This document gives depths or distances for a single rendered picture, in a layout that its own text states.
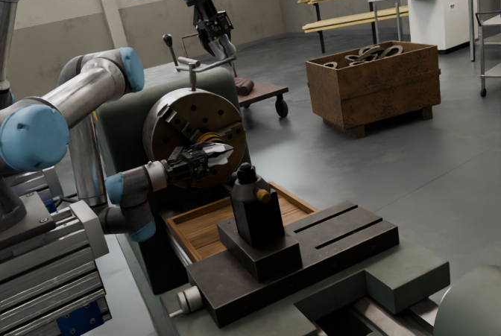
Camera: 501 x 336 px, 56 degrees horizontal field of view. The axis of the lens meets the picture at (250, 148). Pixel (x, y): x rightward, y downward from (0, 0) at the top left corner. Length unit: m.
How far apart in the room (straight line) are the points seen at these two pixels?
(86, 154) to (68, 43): 10.09
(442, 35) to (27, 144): 7.17
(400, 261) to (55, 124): 0.72
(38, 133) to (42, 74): 10.40
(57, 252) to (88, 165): 0.34
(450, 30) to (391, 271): 6.92
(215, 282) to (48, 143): 0.41
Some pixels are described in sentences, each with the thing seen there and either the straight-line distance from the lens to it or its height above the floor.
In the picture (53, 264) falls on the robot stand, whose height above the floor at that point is 1.06.
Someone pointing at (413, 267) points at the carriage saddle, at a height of 0.93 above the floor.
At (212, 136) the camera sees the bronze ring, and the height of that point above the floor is 1.12.
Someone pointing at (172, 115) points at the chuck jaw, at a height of 1.19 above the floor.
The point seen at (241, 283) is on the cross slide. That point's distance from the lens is 0.96.
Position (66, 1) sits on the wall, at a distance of 11.44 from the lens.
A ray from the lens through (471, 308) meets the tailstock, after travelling 0.59.
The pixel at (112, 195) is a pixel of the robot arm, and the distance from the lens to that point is 1.25.
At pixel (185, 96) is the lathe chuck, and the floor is 1.23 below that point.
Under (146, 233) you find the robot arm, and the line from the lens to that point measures 1.31.
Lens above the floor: 1.50
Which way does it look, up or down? 19 degrees down
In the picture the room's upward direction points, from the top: 11 degrees counter-clockwise
